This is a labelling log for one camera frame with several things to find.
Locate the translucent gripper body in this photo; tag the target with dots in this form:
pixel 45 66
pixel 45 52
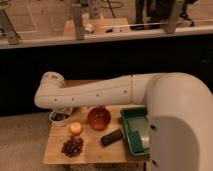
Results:
pixel 67 110

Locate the black dish brush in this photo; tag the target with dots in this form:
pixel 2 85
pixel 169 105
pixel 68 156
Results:
pixel 59 117

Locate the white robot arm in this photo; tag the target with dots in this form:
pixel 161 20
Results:
pixel 179 105

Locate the white paper cup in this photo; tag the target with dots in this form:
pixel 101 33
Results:
pixel 58 123

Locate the yellow apple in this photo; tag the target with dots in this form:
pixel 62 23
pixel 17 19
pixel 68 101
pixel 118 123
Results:
pixel 75 128

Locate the orange bowl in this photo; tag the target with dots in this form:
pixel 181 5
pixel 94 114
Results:
pixel 99 118

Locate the bunch of brown grapes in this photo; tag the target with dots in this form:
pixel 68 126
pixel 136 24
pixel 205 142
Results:
pixel 73 146

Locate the black rectangular block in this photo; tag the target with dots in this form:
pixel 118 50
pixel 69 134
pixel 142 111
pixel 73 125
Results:
pixel 112 137

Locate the green plastic tray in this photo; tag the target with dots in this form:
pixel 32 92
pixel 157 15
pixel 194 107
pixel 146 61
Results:
pixel 134 122

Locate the clear plastic bag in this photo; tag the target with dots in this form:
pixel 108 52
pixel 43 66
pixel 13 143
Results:
pixel 145 139

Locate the wooden table in background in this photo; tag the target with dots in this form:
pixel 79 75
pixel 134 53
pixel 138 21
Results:
pixel 99 26

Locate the grey metal post middle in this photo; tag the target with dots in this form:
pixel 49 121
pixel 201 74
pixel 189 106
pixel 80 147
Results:
pixel 78 21

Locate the grey metal post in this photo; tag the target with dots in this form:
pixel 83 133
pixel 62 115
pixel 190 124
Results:
pixel 78 21
pixel 170 26
pixel 5 23

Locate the grey metal post left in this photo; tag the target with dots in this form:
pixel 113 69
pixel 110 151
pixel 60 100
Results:
pixel 5 23

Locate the grey metal post right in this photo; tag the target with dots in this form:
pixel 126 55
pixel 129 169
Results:
pixel 170 26

